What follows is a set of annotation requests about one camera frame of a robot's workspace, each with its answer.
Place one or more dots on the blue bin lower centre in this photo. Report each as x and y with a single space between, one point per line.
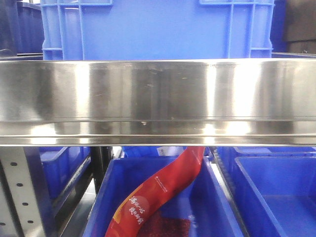
200 210

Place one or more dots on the blue bin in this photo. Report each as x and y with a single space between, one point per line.
63 166
200 210
274 188

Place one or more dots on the blue bin lower left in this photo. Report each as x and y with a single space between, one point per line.
63 166

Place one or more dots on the blue bin lower right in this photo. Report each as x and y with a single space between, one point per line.
274 188

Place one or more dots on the red printed package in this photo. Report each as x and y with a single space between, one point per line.
154 192

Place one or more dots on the large blue crate on shelf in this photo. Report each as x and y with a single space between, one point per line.
156 29

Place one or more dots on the stainless steel shelf rail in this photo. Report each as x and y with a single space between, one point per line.
200 102

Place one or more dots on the perforated grey shelf post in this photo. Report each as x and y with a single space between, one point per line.
22 192

